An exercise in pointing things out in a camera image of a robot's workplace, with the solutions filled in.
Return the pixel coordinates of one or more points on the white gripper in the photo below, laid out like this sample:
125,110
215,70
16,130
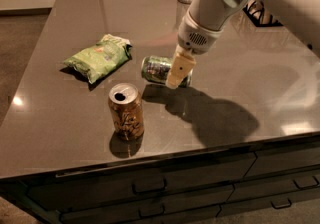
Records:
196,37

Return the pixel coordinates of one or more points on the green soda can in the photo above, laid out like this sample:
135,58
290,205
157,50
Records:
155,69

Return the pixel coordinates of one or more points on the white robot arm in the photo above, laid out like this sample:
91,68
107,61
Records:
205,20

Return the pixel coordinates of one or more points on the orange soda can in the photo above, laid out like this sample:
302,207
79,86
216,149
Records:
125,105

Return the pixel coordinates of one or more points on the green chip bag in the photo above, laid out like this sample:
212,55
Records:
99,60

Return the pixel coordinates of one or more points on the upper right drawer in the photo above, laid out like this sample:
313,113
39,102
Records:
283,159

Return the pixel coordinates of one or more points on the drawer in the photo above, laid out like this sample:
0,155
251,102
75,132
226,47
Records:
101,189
283,159
150,207
274,186

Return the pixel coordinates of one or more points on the lower left drawer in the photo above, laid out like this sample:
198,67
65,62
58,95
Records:
150,207

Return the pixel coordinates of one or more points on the lower right drawer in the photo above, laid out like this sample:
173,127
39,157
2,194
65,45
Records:
274,186

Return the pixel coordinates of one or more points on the upper left drawer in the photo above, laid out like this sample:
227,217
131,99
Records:
101,189

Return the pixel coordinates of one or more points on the black wire napkin holder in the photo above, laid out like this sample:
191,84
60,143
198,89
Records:
259,15

